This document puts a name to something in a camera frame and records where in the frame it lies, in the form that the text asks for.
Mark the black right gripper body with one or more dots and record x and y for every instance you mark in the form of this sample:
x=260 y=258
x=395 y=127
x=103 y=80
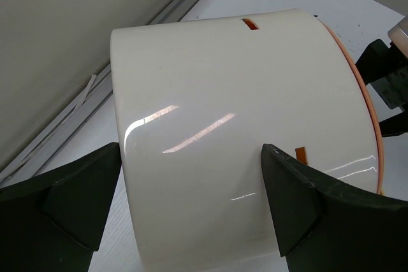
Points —
x=385 y=69

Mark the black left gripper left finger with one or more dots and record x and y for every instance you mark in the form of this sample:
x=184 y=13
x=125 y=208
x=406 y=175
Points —
x=55 y=221

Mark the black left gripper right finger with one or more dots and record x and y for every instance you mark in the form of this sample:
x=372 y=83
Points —
x=324 y=224

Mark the cream cylindrical organizer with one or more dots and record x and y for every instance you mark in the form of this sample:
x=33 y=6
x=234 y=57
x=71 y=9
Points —
x=196 y=101

